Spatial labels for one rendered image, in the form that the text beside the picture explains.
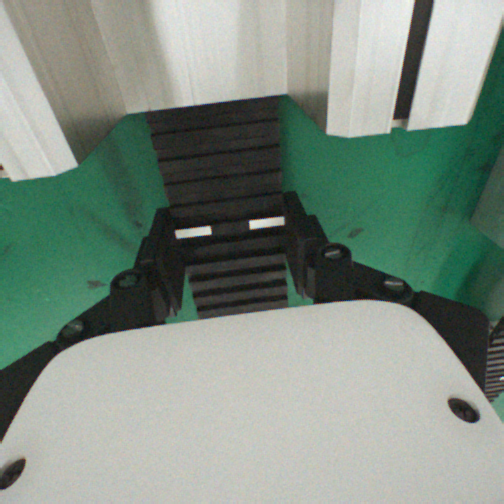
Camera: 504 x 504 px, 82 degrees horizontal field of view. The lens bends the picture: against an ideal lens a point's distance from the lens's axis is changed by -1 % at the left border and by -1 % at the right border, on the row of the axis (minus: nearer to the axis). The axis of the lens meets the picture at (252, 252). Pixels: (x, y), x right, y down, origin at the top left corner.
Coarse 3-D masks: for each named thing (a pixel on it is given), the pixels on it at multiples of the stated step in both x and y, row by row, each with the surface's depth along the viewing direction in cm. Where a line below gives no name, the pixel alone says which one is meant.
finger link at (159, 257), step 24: (168, 216) 13; (144, 240) 13; (168, 240) 12; (144, 264) 10; (168, 264) 11; (168, 288) 11; (96, 312) 10; (168, 312) 11; (72, 336) 9; (96, 336) 9
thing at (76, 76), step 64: (0, 0) 4; (64, 0) 5; (128, 0) 7; (192, 0) 7; (256, 0) 7; (320, 0) 5; (384, 0) 4; (448, 0) 4; (0, 64) 4; (64, 64) 5; (128, 64) 7; (192, 64) 8; (256, 64) 8; (320, 64) 5; (384, 64) 4; (448, 64) 5; (0, 128) 4; (64, 128) 5; (320, 128) 6; (384, 128) 5
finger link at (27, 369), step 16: (32, 352) 9; (48, 352) 9; (16, 368) 9; (32, 368) 9; (0, 384) 8; (16, 384) 8; (32, 384) 8; (0, 400) 8; (16, 400) 8; (0, 416) 7; (0, 432) 7
